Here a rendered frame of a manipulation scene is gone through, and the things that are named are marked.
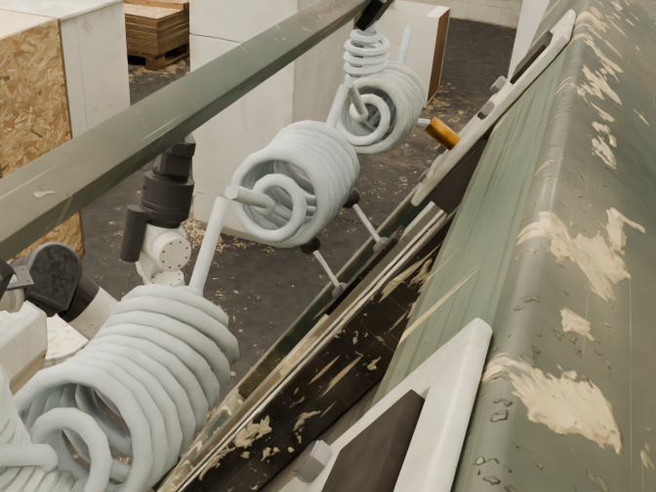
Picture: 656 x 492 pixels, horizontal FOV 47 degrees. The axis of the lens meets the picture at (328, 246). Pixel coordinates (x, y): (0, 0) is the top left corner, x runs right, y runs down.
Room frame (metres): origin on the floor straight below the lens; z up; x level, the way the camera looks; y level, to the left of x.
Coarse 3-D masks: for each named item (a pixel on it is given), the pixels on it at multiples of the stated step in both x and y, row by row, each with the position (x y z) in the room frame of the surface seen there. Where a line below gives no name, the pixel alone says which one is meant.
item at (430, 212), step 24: (432, 216) 0.98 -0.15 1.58; (408, 240) 0.99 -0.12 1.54; (384, 264) 1.00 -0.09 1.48; (360, 288) 1.01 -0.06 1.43; (336, 312) 1.02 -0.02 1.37; (312, 336) 1.03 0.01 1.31; (288, 360) 1.04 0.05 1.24; (264, 384) 1.06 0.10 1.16; (240, 408) 1.08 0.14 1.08; (216, 432) 1.12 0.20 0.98
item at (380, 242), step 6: (354, 192) 1.09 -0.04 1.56; (348, 198) 1.08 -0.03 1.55; (354, 198) 1.08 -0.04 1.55; (348, 204) 1.08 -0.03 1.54; (354, 204) 1.08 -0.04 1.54; (354, 210) 1.08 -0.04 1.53; (360, 210) 1.07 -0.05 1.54; (360, 216) 1.07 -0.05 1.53; (366, 222) 1.06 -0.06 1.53; (372, 228) 1.05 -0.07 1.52; (372, 234) 1.04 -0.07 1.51; (378, 234) 1.04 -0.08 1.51; (378, 240) 1.03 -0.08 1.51; (384, 240) 1.02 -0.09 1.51; (378, 246) 1.02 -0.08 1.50; (378, 252) 1.02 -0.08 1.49
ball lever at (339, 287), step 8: (312, 240) 1.10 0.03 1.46; (304, 248) 1.10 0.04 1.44; (312, 248) 1.10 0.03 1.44; (320, 256) 1.09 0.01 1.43; (320, 264) 1.08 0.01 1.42; (328, 272) 1.07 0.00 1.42; (336, 280) 1.06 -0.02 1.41; (336, 288) 1.04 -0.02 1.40; (344, 288) 1.04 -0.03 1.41; (336, 296) 1.03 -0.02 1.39
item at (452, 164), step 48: (384, 0) 0.62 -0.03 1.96; (384, 48) 0.64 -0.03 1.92; (384, 96) 0.64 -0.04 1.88; (480, 144) 0.60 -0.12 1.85; (432, 192) 0.61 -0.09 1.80; (432, 240) 0.61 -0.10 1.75; (384, 288) 0.62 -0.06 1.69; (336, 336) 0.63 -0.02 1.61; (384, 336) 0.62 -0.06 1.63; (288, 384) 0.65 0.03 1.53; (336, 384) 0.63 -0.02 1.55; (240, 432) 0.66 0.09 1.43; (288, 432) 0.65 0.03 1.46; (192, 480) 0.68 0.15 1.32; (240, 480) 0.66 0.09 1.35
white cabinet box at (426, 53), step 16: (400, 0) 6.49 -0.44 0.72; (384, 16) 6.09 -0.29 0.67; (400, 16) 6.04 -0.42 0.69; (416, 16) 6.00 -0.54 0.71; (432, 16) 6.02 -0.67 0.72; (448, 16) 6.35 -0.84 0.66; (384, 32) 6.08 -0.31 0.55; (400, 32) 6.04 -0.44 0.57; (416, 32) 6.00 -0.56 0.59; (432, 32) 5.96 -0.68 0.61; (368, 48) 6.12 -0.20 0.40; (416, 48) 5.99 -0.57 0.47; (432, 48) 5.95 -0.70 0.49; (416, 64) 5.99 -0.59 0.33; (432, 64) 6.02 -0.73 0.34; (432, 80) 6.10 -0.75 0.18; (432, 96) 6.19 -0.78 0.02
